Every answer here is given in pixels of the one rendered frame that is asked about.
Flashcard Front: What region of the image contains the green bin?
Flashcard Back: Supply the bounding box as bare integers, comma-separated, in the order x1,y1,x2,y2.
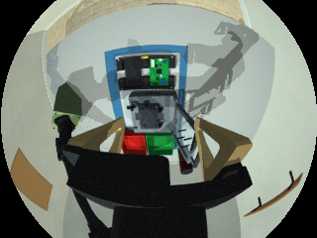
146,133,174,156

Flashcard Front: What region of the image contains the red open box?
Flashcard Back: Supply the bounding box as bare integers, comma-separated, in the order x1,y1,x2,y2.
122,130,148,155

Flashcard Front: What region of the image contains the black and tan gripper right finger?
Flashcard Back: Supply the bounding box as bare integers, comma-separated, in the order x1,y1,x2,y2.
194,117,253,181

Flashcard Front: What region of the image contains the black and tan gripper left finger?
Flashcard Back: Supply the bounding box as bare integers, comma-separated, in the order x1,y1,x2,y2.
67,117,125,154

